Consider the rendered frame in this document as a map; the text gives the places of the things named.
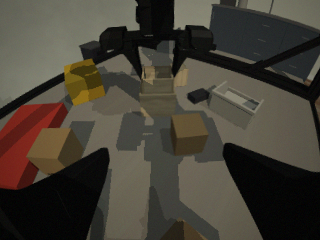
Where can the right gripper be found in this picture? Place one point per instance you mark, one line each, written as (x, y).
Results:
(156, 16)

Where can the red flat rectangular block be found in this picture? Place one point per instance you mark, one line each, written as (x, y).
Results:
(17, 137)

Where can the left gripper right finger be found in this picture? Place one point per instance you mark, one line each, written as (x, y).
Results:
(283, 200)

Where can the yellow rectangular block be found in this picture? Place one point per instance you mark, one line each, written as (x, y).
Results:
(83, 82)

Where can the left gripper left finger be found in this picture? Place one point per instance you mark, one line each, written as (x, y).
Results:
(59, 207)

